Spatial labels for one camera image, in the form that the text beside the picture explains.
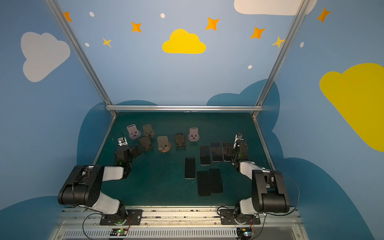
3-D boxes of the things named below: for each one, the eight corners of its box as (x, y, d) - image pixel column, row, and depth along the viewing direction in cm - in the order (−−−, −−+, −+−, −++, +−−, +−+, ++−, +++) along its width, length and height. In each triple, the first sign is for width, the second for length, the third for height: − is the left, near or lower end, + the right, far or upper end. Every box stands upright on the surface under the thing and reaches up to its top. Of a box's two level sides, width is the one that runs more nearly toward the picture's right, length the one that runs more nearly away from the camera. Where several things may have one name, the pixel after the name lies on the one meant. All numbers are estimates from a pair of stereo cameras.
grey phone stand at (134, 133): (129, 139, 106) (125, 131, 100) (131, 131, 111) (127, 124, 104) (139, 139, 106) (135, 132, 100) (141, 131, 111) (138, 124, 104)
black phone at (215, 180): (210, 193, 87) (211, 191, 84) (208, 170, 95) (209, 168, 92) (221, 193, 87) (223, 191, 84) (219, 170, 95) (220, 168, 92)
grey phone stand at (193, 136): (188, 141, 108) (188, 131, 99) (188, 137, 111) (188, 127, 102) (198, 141, 108) (199, 132, 99) (198, 137, 111) (198, 127, 102)
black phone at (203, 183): (197, 195, 84) (197, 194, 82) (197, 172, 93) (197, 171, 91) (210, 195, 84) (210, 194, 82) (208, 172, 93) (209, 171, 91)
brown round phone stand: (158, 152, 99) (155, 144, 91) (160, 144, 103) (157, 135, 95) (170, 152, 99) (168, 144, 91) (171, 144, 104) (169, 135, 95)
